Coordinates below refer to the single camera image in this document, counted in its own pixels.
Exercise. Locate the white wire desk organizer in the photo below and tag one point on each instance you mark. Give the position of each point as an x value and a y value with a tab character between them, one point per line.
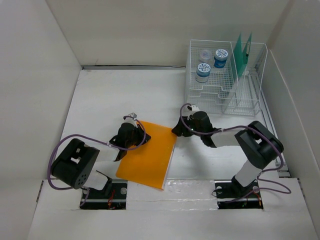
224	91

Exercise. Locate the metal rail at back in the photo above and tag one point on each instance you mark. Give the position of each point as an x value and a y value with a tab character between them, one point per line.
130	67

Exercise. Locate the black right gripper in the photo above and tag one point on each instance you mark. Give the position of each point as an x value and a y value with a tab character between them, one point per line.
179	128

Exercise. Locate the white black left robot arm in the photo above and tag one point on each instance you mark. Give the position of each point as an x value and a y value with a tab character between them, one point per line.
72	161

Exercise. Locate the blue pin jar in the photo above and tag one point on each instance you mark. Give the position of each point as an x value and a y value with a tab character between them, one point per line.
203	72
220	58

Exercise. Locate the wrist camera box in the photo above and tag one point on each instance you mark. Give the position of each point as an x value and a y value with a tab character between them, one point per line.
193	108
130	118

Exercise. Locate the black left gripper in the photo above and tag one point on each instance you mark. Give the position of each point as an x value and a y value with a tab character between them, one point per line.
140	132

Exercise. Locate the front mounting rail with wires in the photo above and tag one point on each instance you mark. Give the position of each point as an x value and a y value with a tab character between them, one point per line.
177	195

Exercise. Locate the green clip file folder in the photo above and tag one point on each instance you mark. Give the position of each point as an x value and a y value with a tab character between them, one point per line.
241	54

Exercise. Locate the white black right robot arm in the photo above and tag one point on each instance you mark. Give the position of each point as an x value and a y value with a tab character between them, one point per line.
258	144

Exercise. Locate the orange file folder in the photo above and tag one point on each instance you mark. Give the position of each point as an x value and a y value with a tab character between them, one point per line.
149	164

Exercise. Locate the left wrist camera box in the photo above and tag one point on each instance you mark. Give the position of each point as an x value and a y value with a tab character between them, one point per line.
130	118

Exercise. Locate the clear paper clip jar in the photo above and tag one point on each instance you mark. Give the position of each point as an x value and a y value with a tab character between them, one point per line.
205	56

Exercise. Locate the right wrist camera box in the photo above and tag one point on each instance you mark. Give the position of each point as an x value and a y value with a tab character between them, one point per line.
193	108

